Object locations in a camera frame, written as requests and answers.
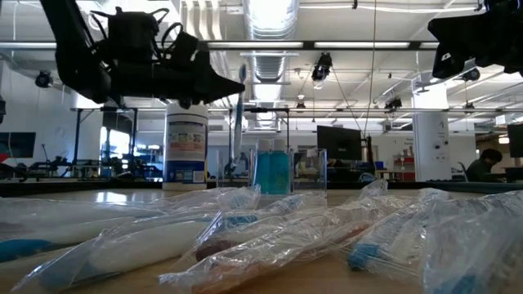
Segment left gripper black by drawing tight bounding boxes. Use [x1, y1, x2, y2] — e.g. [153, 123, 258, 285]
[110, 60, 247, 109]

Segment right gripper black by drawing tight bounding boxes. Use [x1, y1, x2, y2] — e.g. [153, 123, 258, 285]
[427, 0, 523, 79]

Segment white wipes canister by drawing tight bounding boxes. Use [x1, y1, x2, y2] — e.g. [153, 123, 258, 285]
[162, 102, 209, 192]

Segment black overhead light bar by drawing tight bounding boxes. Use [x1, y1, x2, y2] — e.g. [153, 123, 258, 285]
[0, 39, 440, 52]

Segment white round column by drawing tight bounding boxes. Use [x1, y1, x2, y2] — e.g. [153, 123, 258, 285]
[411, 91, 451, 183]

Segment clear acrylic organizer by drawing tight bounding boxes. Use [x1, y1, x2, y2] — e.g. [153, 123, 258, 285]
[216, 147, 329, 195]

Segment black desktop monitor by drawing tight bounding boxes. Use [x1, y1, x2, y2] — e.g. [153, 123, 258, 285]
[507, 123, 523, 159]
[316, 125, 364, 162]

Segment person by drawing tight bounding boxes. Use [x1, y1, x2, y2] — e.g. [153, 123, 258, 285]
[465, 148, 503, 183]

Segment red storage shelf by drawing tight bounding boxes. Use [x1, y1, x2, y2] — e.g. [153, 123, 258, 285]
[392, 154, 416, 182]

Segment plastic-wrapped orange toothbrush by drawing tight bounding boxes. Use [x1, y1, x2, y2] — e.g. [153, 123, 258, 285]
[158, 179, 389, 294]

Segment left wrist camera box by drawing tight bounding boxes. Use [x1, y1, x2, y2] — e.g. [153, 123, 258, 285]
[161, 29, 212, 70]

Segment black ceiling camera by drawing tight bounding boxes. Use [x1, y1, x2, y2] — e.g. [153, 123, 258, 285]
[34, 69, 54, 89]
[383, 96, 404, 111]
[461, 60, 482, 82]
[311, 51, 333, 82]

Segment silver round air duct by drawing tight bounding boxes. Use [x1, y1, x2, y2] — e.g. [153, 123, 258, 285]
[243, 0, 300, 85]

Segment black aluminium rig frame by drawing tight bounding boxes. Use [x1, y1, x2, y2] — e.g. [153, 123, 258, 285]
[0, 178, 523, 198]

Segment dark wall screen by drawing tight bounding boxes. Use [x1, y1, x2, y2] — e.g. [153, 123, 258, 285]
[0, 131, 37, 159]

